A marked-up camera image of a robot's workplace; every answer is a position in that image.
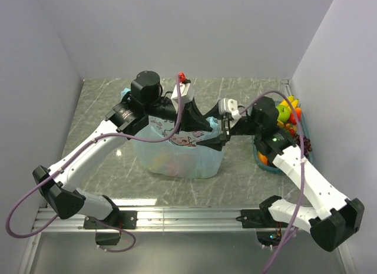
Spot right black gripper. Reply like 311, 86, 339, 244
196, 100, 262, 151

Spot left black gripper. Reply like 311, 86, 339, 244
145, 96, 213, 134

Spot light blue plastic bag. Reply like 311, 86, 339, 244
120, 87, 224, 179

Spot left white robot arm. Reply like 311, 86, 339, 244
32, 71, 213, 228

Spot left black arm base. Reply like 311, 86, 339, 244
83, 210, 137, 246

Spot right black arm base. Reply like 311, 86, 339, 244
236, 209, 287, 248

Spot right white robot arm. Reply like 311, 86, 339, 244
202, 97, 365, 252

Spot small orange fake fruit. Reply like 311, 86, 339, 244
257, 151, 269, 166

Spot green fake apple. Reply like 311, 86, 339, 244
276, 105, 291, 123

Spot yellow fake bananas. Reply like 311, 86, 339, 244
279, 95, 299, 109

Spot red orange fake pepper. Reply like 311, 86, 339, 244
289, 107, 302, 125

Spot purple fake grapes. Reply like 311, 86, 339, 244
289, 129, 312, 158

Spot teal plastic fruit basket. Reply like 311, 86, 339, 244
252, 101, 313, 176

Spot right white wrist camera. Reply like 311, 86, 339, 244
218, 98, 241, 121

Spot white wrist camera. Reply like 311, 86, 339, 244
218, 98, 241, 121
170, 72, 194, 111

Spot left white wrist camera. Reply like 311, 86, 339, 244
170, 72, 194, 111

